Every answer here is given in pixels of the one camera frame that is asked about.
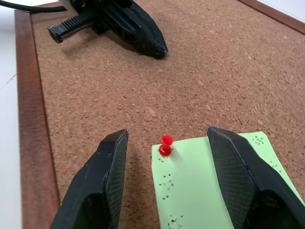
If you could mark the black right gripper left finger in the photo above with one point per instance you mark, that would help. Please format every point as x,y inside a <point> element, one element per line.
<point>95,186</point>

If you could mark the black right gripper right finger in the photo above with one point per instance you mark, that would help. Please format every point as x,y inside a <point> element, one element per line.
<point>240,181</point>

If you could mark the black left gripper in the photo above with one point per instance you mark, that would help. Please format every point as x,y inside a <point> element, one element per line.
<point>78,14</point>

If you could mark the green paper note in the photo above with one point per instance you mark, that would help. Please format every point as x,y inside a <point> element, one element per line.
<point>188,181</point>

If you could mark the red pushpin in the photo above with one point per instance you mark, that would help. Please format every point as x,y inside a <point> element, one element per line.
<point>166,146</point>

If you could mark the cork board with wooden frame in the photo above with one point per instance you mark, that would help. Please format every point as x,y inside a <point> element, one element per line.
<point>147,95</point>

